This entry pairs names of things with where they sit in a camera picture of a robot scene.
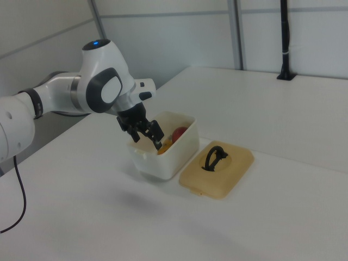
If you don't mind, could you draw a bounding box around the red toy apple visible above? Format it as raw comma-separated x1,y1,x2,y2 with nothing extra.
171,127,189,142

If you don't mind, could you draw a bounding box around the grey partition post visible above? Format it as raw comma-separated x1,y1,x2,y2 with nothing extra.
227,0,245,71
89,0,107,42

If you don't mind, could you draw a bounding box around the black pole with white tape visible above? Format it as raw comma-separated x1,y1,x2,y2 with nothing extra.
276,0,296,81

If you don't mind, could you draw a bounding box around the black lid handle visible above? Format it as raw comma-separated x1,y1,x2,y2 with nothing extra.
201,145,228,173

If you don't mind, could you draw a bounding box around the white plastic container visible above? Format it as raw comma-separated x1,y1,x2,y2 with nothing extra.
127,110,201,182

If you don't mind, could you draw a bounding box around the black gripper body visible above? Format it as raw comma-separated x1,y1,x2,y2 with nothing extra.
116,103,149,132

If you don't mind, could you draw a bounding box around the beige plastic lid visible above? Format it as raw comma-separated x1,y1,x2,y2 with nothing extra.
178,140,255,201

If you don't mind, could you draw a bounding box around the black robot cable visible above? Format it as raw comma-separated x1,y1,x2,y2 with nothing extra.
0,110,90,234

